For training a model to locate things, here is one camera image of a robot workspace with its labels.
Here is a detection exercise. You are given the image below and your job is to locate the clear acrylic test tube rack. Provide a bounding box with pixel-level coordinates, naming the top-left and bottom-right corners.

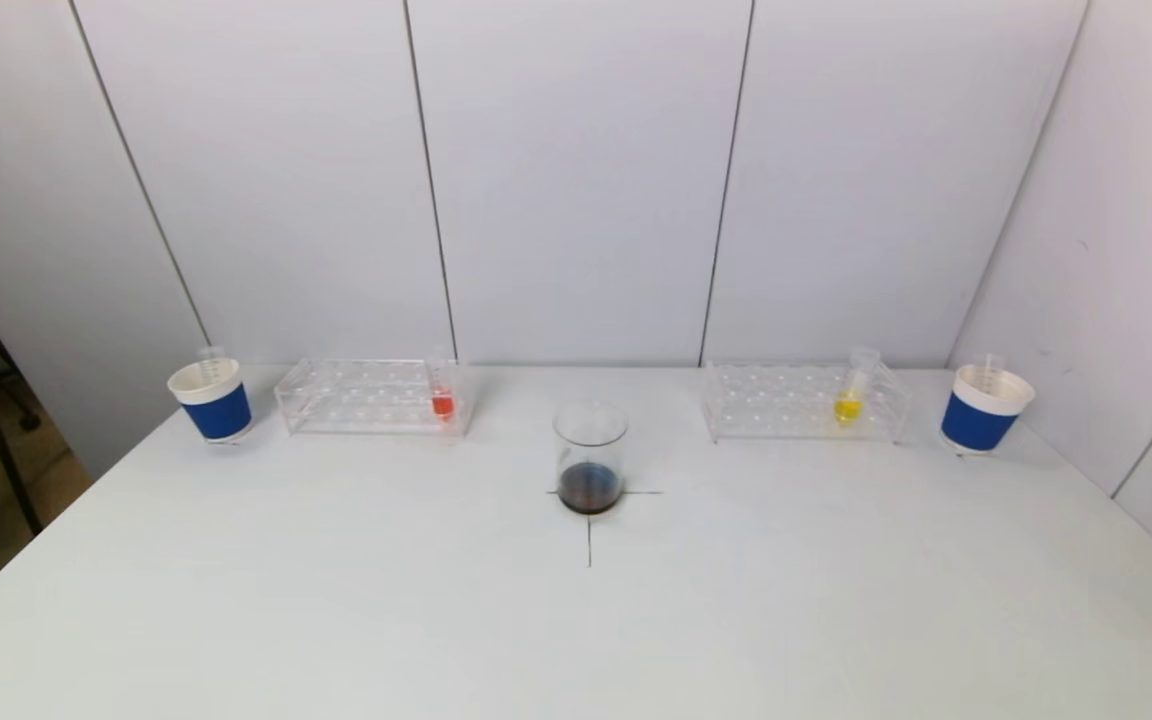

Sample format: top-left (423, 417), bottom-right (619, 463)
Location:
top-left (274, 360), bottom-right (474, 438)
top-left (702, 362), bottom-right (913, 444)

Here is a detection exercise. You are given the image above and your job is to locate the clear glass beaker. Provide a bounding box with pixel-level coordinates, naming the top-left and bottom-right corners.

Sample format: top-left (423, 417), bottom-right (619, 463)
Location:
top-left (553, 402), bottom-right (629, 517)

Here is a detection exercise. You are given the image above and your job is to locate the white paper cup blue sleeve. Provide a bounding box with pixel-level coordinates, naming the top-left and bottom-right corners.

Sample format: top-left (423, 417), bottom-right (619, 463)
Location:
top-left (168, 358), bottom-right (253, 444)
top-left (940, 364), bottom-right (1035, 456)

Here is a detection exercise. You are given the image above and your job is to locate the black tripod stand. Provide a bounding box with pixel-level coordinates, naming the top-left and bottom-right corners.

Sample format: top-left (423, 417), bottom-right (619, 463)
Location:
top-left (0, 300), bottom-right (47, 531)

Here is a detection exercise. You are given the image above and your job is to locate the test tube with yellow pigment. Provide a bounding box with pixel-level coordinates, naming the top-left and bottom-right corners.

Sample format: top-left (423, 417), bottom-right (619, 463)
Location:
top-left (833, 347), bottom-right (881, 427)

